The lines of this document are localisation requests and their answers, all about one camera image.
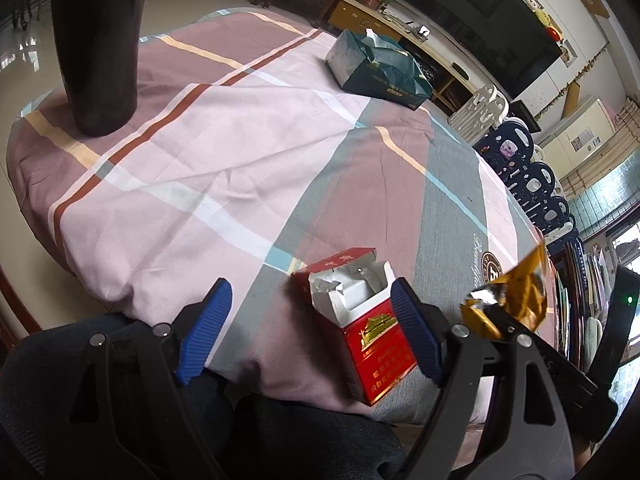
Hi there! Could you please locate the beige curtain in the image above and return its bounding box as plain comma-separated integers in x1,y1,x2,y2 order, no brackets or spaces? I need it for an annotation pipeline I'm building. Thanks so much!
560,104,640,197

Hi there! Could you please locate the black monitor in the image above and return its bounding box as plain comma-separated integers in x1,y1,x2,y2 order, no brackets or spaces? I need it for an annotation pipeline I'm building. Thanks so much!
507,99,542,134

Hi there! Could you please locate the black tumbler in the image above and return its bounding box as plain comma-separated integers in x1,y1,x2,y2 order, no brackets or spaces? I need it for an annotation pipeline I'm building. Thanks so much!
49,0,154,138

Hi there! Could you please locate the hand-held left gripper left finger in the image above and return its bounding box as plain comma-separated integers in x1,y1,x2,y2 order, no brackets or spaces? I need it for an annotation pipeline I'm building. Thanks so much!
65,277,233,480

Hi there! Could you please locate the navy play fence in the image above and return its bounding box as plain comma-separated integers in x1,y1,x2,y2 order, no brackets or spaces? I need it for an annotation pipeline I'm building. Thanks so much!
472,119,577,247

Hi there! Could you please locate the stack of books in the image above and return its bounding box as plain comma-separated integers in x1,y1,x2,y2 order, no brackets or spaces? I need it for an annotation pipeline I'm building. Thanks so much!
549,239,622,361

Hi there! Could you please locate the white play fence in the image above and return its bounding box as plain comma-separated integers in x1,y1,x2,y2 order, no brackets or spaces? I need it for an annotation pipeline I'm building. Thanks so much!
447,83,511,144

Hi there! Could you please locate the plaid tablecloth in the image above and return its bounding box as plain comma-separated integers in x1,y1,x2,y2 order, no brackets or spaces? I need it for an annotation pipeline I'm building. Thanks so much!
6,7,562,422

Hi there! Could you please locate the wooden tv cabinet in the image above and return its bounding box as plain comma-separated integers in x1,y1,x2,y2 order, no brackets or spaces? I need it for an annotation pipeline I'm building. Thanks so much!
327,0,477,112

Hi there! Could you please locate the ivy garland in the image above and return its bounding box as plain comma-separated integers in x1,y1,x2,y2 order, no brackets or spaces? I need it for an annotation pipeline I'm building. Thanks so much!
547,42,612,112

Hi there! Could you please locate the red cigarette box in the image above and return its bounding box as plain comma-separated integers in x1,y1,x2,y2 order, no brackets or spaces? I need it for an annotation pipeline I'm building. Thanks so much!
291,247,419,407

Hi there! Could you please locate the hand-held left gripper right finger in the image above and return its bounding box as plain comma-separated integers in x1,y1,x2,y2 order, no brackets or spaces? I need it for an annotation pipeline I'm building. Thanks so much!
390,277,573,480

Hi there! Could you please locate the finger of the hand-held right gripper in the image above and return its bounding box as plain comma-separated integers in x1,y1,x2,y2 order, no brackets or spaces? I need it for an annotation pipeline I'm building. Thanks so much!
480,305,619,436

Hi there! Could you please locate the black television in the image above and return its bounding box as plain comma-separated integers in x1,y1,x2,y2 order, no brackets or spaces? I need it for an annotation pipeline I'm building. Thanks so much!
392,0,564,101

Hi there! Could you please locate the standing air conditioner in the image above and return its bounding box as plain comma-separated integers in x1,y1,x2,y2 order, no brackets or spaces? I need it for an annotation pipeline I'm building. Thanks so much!
539,97,621,179

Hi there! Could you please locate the row of plush toys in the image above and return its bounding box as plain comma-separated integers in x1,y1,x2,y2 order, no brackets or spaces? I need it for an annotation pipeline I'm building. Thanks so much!
499,0,569,44

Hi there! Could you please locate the grey green cushion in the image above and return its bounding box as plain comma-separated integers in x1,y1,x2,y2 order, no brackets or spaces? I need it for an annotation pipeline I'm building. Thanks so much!
584,317,607,362

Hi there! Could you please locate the yellow snack bag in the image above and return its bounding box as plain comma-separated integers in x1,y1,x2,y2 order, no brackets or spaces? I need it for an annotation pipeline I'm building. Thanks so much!
460,242,550,342

